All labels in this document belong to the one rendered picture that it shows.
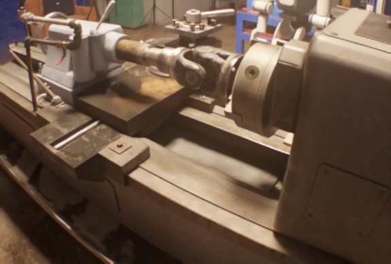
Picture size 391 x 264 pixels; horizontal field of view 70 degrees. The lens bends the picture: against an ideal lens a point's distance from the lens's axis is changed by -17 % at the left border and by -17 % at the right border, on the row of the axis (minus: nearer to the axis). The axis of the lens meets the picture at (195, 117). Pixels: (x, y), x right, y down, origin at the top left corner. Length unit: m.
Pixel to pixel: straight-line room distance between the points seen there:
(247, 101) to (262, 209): 0.29
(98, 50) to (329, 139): 0.88
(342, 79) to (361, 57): 0.05
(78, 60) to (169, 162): 0.51
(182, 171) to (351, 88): 0.61
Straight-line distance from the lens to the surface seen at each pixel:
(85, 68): 1.24
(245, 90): 0.80
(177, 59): 0.98
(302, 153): 0.65
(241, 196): 0.92
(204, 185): 0.95
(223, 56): 0.96
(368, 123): 0.58
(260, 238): 0.83
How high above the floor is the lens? 1.48
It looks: 31 degrees down
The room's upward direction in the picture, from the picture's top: straight up
